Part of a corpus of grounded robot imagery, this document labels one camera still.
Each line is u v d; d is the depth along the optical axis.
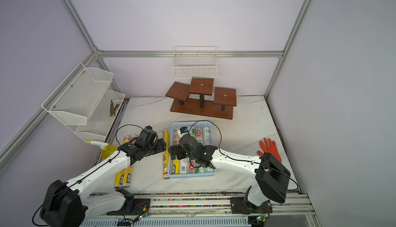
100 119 0.93
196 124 0.72
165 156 0.87
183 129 0.70
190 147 0.60
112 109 0.96
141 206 0.73
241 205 0.73
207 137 0.93
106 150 0.82
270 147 0.94
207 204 0.75
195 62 0.96
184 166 0.82
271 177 0.42
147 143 0.64
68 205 0.38
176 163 0.84
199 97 1.07
